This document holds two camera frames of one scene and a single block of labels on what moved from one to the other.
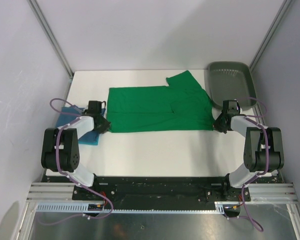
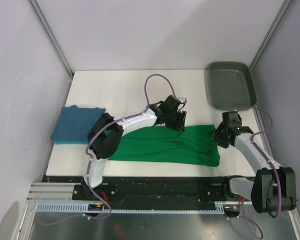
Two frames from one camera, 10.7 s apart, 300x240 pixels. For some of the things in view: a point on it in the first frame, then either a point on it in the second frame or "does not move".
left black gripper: [106, 126] to [179, 124]
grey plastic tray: [225, 80] does not move
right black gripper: [217, 125] to [215, 136]
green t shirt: [182, 105] to [192, 145]
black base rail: [161, 193] does not move
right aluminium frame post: [284, 6] does not move
